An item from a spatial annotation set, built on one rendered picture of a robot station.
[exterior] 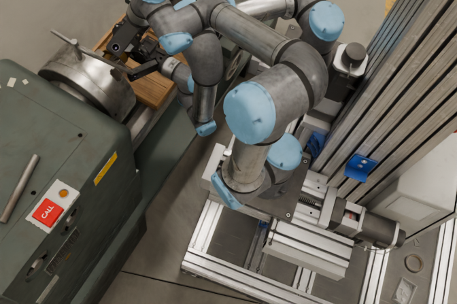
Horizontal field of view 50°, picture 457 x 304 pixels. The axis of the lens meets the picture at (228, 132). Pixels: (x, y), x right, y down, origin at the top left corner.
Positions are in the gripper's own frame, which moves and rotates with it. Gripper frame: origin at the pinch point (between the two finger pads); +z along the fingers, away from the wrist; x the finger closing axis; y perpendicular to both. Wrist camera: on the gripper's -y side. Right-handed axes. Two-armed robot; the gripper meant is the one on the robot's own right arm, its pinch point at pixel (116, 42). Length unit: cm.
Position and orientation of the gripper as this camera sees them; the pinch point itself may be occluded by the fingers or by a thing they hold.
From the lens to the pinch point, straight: 187.7
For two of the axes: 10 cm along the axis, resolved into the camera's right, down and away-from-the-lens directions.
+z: -8.6, -5.0, 1.3
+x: 1.2, -4.3, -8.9
